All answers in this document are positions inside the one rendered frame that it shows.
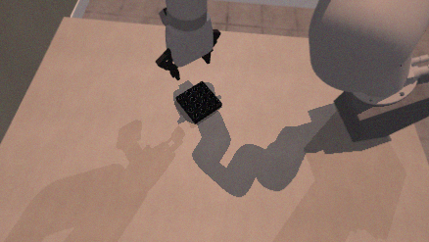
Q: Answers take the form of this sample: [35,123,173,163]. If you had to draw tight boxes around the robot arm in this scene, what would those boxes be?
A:
[159,0,429,105]

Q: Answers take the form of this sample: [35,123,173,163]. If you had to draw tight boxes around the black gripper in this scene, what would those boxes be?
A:
[156,12,221,81]

